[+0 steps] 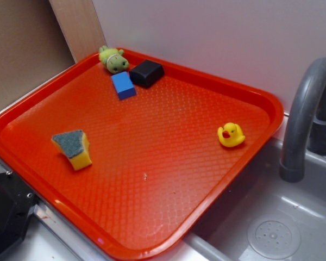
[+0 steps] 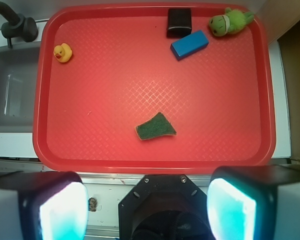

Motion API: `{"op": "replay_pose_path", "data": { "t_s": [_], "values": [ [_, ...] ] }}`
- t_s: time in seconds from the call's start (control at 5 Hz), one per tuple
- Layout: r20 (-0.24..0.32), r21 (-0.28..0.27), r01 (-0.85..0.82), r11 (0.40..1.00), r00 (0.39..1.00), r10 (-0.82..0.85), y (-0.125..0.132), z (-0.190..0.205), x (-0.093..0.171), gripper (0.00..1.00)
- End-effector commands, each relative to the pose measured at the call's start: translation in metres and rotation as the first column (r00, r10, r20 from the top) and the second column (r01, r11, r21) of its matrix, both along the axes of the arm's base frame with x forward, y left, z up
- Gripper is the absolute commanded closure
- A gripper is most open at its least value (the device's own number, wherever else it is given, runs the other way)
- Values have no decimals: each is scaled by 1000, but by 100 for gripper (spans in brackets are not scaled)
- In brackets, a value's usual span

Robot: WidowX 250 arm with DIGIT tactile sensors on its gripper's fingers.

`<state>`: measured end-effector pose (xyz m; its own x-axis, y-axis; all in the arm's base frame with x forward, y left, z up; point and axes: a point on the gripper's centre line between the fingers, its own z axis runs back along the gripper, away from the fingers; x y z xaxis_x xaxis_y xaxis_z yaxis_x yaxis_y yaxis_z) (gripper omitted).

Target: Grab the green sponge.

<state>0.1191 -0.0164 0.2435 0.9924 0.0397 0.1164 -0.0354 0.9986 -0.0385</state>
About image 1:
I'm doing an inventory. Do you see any green and yellow sponge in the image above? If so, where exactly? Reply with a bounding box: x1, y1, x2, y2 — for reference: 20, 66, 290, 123
51, 130, 92, 171

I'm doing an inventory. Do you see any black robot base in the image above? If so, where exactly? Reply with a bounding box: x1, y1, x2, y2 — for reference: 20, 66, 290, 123
0, 170, 37, 257

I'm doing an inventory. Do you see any red plastic tray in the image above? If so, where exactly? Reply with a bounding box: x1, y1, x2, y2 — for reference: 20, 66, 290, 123
0, 54, 284, 260

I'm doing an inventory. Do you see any blue foam block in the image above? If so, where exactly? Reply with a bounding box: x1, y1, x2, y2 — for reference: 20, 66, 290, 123
111, 72, 136, 100

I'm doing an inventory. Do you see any black rectangular block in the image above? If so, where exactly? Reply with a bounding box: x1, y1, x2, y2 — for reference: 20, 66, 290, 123
129, 60, 165, 88

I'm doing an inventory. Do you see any yellow rubber duck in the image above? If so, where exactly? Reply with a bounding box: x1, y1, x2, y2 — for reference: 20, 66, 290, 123
217, 122, 246, 148

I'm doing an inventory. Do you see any green plush turtle toy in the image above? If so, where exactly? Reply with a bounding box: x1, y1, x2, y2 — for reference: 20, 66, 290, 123
98, 45, 129, 74

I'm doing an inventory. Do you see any grey plastic sink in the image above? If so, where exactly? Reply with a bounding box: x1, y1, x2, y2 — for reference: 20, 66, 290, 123
184, 139, 326, 260

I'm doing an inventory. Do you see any wooden board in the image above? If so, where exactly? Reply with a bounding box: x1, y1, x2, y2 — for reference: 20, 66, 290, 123
49, 0, 106, 62

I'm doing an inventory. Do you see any grey plastic faucet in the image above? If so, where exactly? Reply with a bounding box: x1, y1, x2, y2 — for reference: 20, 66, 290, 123
280, 57, 326, 183

